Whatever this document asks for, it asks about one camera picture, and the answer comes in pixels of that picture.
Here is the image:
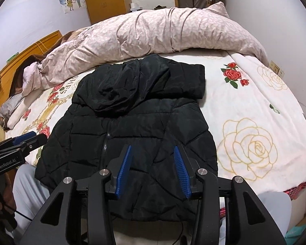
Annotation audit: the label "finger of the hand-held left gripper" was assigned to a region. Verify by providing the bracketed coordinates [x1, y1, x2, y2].
[22, 133, 49, 154]
[11, 131, 38, 145]

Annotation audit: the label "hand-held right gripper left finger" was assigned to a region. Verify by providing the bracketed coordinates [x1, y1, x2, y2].
[14, 144, 132, 245]

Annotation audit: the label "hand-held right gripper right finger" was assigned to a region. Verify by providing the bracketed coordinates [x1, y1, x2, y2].
[173, 144, 287, 245]

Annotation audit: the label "black hooded puffer jacket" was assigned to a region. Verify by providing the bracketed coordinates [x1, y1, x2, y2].
[34, 54, 219, 221]

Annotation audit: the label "person's left hand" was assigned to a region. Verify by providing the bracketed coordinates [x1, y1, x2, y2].
[4, 174, 17, 211]

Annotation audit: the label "white pillow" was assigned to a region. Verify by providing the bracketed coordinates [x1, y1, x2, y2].
[7, 99, 31, 129]

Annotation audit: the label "person's light grey trousers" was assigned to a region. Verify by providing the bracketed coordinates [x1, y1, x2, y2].
[12, 164, 292, 245]

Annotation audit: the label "grey cloth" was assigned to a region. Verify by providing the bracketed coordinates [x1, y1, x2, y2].
[0, 94, 24, 116]

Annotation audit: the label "brown cloth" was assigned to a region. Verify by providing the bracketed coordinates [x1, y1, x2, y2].
[9, 53, 42, 95]

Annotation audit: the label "wooden headboard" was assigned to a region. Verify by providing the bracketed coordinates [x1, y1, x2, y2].
[0, 30, 64, 123]

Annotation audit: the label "rose printed bed blanket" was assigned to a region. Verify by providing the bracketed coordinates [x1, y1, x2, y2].
[5, 50, 306, 200]

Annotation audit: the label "teal bag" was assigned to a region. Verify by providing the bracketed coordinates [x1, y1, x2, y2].
[286, 224, 306, 238]

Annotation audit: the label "pink patterned duvet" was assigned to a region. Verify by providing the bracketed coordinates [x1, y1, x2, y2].
[23, 1, 270, 96]

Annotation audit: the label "wooden wardrobe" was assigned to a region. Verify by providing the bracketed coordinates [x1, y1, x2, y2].
[81, 0, 131, 25]

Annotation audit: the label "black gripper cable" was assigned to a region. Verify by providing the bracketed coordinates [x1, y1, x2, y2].
[175, 223, 184, 244]
[15, 209, 35, 222]

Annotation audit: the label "wall socket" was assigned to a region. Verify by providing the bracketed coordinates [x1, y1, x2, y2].
[270, 61, 285, 78]

